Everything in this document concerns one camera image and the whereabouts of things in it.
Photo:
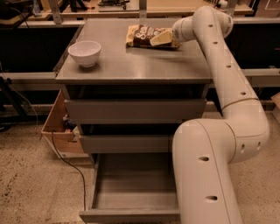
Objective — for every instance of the grey top drawer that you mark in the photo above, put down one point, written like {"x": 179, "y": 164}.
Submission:
{"x": 120, "y": 104}

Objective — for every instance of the grey bottom drawer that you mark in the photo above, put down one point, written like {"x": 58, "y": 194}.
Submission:
{"x": 133, "y": 187}

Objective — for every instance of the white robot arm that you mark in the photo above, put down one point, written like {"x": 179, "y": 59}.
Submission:
{"x": 202, "y": 149}

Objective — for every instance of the grey metal rail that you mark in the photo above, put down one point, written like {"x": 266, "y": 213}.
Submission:
{"x": 258, "y": 78}

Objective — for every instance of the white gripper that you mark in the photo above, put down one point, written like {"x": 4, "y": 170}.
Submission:
{"x": 177, "y": 32}

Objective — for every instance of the grey drawer cabinet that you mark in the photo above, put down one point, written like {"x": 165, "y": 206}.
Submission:
{"x": 123, "y": 65}

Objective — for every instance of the cardboard box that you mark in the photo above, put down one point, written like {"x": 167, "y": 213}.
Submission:
{"x": 63, "y": 141}

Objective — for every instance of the brown chip bag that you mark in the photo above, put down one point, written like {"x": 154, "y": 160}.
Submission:
{"x": 139, "y": 35}

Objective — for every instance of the grey middle drawer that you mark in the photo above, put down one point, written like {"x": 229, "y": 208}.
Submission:
{"x": 127, "y": 138}

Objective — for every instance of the wooden workbench in background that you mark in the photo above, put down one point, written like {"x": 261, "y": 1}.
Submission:
{"x": 136, "y": 8}

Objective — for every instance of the white bowl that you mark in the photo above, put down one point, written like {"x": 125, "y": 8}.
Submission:
{"x": 85, "y": 53}

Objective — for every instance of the grey drawer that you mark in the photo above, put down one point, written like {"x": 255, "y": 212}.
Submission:
{"x": 133, "y": 187}
{"x": 120, "y": 104}
{"x": 127, "y": 138}

